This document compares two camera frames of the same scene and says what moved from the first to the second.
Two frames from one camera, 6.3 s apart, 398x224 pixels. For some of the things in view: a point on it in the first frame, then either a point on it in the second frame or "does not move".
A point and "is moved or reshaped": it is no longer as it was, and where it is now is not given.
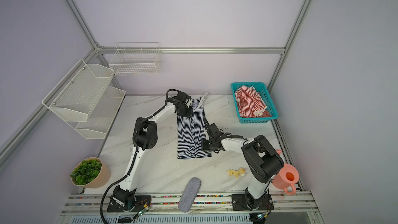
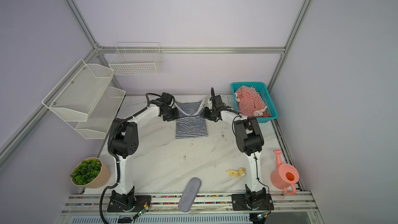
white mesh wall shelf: [84, 99] does not move
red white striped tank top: [250, 103] does not move
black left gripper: [189, 114] -> [175, 116]
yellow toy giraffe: [241, 171] does not move
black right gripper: [203, 149] -> [203, 114]
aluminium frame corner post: [81, 19] does not move
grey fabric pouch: [189, 193] does not move
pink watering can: [288, 176] does not move
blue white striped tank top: [190, 131] is moved or reshaped
